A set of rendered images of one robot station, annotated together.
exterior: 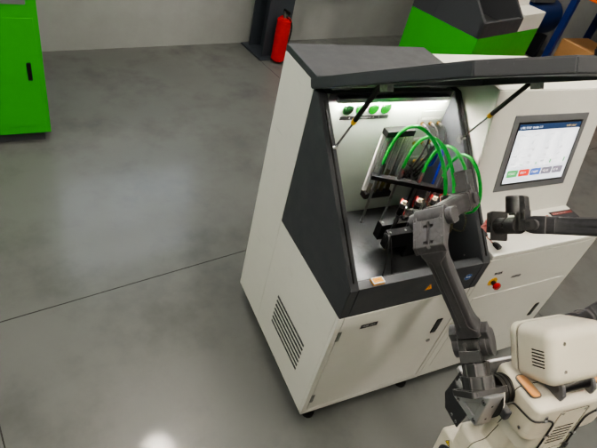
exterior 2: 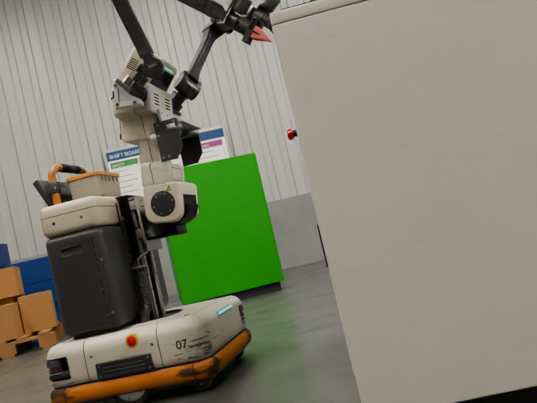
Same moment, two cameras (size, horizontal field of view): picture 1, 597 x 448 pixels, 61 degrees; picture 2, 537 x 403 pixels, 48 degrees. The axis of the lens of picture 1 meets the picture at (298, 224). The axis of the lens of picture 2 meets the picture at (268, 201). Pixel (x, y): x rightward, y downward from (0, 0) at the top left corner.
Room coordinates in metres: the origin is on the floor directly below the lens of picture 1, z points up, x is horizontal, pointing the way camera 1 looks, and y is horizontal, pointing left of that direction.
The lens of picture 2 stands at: (2.85, -2.47, 0.50)
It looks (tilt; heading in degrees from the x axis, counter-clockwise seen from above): 3 degrees up; 129
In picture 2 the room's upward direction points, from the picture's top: 13 degrees counter-clockwise
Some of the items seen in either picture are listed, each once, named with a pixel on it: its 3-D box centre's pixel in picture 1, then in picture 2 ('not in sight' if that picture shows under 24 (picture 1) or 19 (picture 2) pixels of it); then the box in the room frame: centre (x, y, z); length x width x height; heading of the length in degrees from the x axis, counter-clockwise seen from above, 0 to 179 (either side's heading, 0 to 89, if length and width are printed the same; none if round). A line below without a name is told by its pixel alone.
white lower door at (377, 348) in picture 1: (384, 350); not in sight; (1.51, -0.53, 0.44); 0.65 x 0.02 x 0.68; 124
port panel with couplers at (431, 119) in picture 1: (423, 143); not in sight; (2.07, -0.44, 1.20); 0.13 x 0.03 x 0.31; 124
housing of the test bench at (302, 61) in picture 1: (387, 193); not in sight; (2.30, -0.42, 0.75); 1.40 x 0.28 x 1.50; 124
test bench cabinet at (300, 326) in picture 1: (352, 309); not in sight; (1.74, -0.37, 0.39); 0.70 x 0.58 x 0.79; 124
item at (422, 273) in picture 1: (415, 284); not in sight; (1.52, -0.52, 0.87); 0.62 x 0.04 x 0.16; 124
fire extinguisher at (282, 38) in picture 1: (282, 36); not in sight; (5.33, 0.69, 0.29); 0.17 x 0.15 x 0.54; 133
